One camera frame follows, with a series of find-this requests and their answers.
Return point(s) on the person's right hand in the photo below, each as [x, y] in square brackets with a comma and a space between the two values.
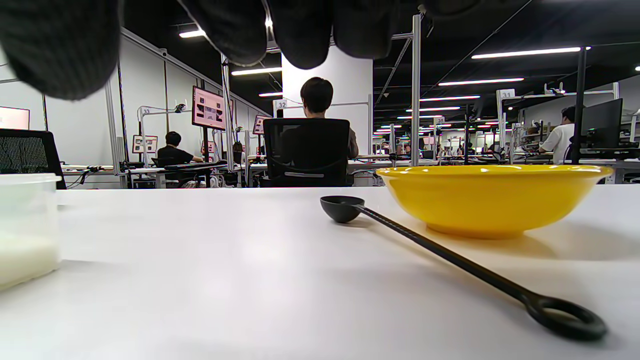
[60, 45]

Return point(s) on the clear plastic sugar container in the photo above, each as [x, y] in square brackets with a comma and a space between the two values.
[25, 210]

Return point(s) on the white sugar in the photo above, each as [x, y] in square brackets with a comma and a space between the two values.
[20, 260]

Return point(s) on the yellow bowl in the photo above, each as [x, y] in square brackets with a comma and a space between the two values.
[490, 200]

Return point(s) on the black swivel chair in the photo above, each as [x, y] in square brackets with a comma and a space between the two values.
[30, 155]

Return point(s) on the large mounted monitor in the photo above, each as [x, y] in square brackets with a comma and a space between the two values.
[209, 108]

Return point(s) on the small pink-screen monitor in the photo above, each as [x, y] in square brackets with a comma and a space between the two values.
[207, 147]

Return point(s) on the small mounted monitor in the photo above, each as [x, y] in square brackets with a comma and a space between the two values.
[258, 125]

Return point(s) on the black mesh office chair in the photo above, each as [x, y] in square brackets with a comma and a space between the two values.
[305, 150]

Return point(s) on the black desk monitor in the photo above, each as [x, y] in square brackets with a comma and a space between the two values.
[601, 122]

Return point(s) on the pale wall monitor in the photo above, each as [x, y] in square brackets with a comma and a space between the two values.
[14, 118]

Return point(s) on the framed wall screen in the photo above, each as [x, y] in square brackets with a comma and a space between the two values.
[145, 144]

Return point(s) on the aluminium frame post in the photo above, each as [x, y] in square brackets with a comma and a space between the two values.
[415, 100]
[227, 115]

